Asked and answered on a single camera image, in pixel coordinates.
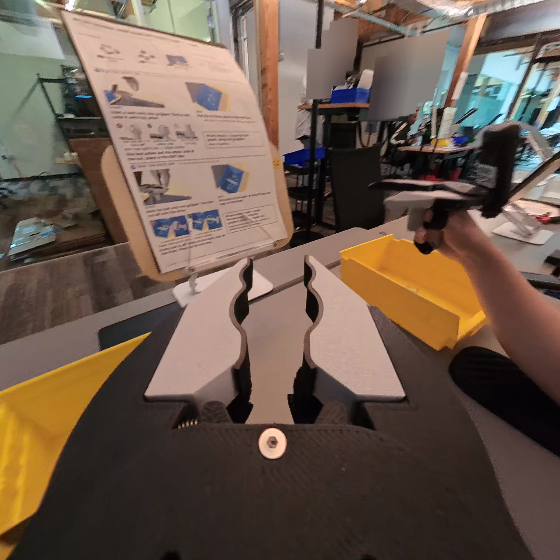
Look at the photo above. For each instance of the person's right forearm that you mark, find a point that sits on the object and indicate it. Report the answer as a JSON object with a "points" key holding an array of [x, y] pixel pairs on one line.
{"points": [[516, 302]]}

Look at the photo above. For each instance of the yellow divided parts bin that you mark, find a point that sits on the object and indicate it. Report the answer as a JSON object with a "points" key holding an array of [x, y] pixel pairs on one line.
{"points": [[39, 415]]}

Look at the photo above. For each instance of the black chair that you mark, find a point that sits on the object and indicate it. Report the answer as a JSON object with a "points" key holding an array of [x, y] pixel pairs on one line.
{"points": [[356, 188]]}

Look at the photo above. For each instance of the person's right hand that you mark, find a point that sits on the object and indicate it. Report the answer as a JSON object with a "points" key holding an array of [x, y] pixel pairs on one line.
{"points": [[457, 236]]}

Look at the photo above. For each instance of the grey divider panel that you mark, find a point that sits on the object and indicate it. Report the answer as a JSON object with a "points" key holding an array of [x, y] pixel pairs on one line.
{"points": [[332, 61], [407, 74]]}

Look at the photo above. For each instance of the wooden post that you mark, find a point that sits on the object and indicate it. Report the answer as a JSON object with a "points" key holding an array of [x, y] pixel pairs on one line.
{"points": [[267, 65], [470, 48]]}

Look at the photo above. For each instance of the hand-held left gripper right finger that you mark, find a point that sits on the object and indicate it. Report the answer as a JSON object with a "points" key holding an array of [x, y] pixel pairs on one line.
{"points": [[350, 350]]}

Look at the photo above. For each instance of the brown cardboard sheet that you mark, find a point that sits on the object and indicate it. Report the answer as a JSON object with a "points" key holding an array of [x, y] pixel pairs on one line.
{"points": [[87, 188]]}

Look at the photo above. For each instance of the wooden instruction board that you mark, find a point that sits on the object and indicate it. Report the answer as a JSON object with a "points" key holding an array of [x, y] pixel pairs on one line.
{"points": [[183, 153]]}

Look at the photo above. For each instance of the blue storage bin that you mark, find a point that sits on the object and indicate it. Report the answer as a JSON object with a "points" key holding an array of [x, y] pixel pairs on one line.
{"points": [[304, 156], [350, 95]]}

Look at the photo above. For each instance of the black textured mat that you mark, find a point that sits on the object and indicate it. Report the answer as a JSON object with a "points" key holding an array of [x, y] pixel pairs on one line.
{"points": [[503, 393]]}

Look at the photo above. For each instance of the yellow undivided bin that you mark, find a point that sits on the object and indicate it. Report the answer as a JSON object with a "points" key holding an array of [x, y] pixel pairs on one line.
{"points": [[407, 288]]}

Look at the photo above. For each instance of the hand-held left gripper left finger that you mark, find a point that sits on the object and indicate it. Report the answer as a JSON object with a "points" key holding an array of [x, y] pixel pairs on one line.
{"points": [[197, 350]]}

